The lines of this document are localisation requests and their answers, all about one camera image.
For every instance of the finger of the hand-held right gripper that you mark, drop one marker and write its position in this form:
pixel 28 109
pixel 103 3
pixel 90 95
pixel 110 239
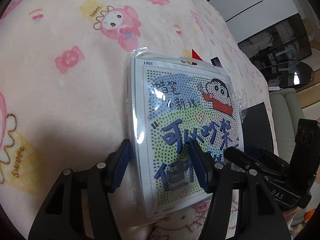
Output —
pixel 240 157
pixel 252 150

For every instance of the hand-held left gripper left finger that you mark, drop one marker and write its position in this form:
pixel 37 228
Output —
pixel 121 165

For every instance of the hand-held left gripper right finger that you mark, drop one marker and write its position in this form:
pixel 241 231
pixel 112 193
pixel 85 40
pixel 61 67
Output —
pixel 200 165

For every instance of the black cardboard box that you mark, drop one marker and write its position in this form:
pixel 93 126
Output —
pixel 257 122

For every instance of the cartoon bead art packet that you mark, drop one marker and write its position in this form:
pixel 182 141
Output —
pixel 175 105

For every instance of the clear bubble wrap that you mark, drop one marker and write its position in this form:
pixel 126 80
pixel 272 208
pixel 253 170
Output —
pixel 238 102

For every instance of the grey padded headboard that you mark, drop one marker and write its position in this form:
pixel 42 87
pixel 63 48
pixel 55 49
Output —
pixel 285 110

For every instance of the white power strip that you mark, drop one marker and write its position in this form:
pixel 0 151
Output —
pixel 273 88

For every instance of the pink printed blanket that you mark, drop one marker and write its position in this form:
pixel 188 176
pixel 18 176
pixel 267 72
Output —
pixel 75 105

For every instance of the small black iridescent card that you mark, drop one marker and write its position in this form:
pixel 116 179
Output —
pixel 216 62

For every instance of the red envelope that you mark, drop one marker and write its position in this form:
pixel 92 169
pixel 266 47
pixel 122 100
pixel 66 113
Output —
pixel 196 55

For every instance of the dark glass cabinet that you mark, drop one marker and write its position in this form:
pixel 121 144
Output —
pixel 280 42

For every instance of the white wardrobe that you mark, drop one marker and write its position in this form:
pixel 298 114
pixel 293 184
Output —
pixel 250 2

